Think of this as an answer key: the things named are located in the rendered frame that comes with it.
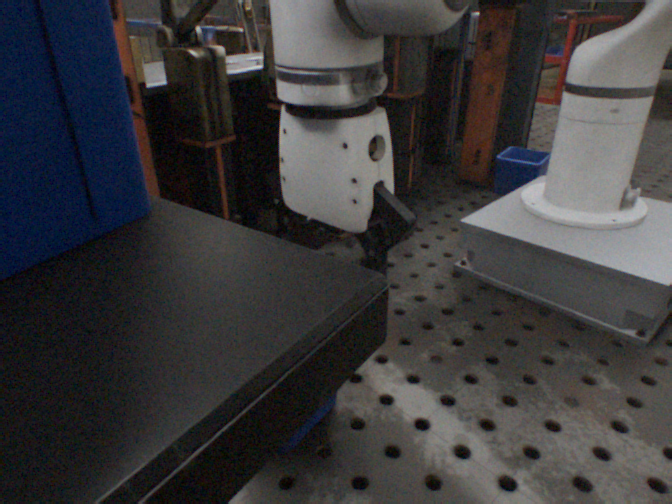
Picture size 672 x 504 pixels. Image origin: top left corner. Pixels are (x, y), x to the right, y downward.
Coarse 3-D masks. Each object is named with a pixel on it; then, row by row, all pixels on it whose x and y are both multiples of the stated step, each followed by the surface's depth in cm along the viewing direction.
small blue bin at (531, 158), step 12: (504, 156) 113; (516, 156) 116; (528, 156) 114; (540, 156) 113; (504, 168) 109; (516, 168) 107; (528, 168) 106; (540, 168) 106; (504, 180) 110; (516, 180) 108; (528, 180) 107; (504, 192) 111
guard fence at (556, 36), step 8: (560, 0) 649; (568, 0) 665; (560, 8) 658; (568, 8) 673; (576, 8) 690; (584, 8) 708; (552, 24) 659; (560, 24) 675; (552, 32) 668; (560, 32) 683; (584, 32) 730; (552, 40) 676; (560, 40) 691; (584, 40) 737; (544, 64) 681; (552, 64) 698
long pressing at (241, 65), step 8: (232, 56) 98; (240, 56) 98; (248, 56) 98; (256, 56) 98; (152, 64) 86; (160, 64) 86; (232, 64) 87; (240, 64) 87; (248, 64) 87; (256, 64) 87; (152, 72) 78; (160, 72) 78; (232, 72) 77; (240, 72) 79; (248, 72) 80; (256, 72) 81; (152, 80) 71; (160, 80) 69; (232, 80) 78; (144, 88) 66; (152, 88) 67; (160, 88) 68
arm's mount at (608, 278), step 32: (512, 192) 88; (480, 224) 76; (512, 224) 76; (544, 224) 76; (640, 224) 75; (480, 256) 78; (512, 256) 74; (544, 256) 70; (576, 256) 67; (608, 256) 66; (640, 256) 66; (512, 288) 75; (544, 288) 72; (576, 288) 68; (608, 288) 65; (640, 288) 62; (608, 320) 67; (640, 320) 65
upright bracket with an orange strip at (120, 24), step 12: (108, 0) 54; (120, 0) 54; (120, 12) 55; (120, 24) 55; (120, 36) 55; (120, 48) 56; (132, 60) 57; (132, 72) 58; (132, 84) 58; (132, 96) 59; (132, 108) 59; (144, 120) 61; (144, 132) 61; (144, 144) 62; (144, 156) 62; (144, 168) 63; (156, 180) 65; (156, 192) 65
